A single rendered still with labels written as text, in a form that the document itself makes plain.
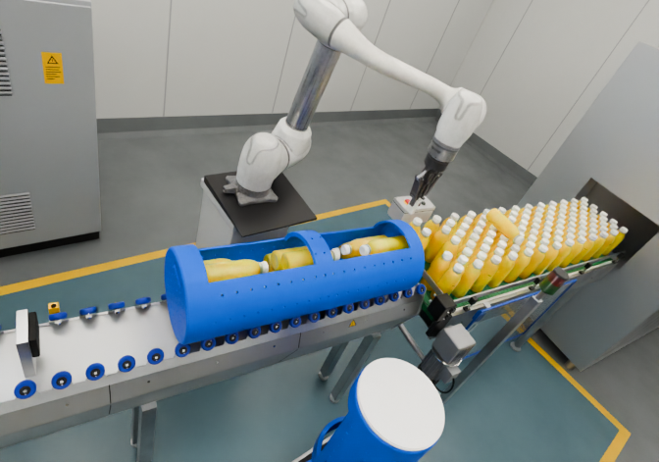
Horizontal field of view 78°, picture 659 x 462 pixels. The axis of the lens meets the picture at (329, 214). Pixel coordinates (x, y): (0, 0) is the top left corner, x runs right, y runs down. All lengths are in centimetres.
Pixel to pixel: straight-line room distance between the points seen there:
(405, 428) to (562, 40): 518
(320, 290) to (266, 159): 60
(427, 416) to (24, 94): 211
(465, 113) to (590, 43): 458
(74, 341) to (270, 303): 56
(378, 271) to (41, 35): 172
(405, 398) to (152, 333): 79
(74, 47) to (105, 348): 140
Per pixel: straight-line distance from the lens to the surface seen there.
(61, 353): 140
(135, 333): 141
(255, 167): 165
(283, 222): 172
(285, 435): 233
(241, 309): 121
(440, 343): 190
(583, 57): 579
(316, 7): 142
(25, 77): 231
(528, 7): 614
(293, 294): 126
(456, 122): 127
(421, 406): 137
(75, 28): 225
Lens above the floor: 210
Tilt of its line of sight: 36 degrees down
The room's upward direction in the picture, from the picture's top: 22 degrees clockwise
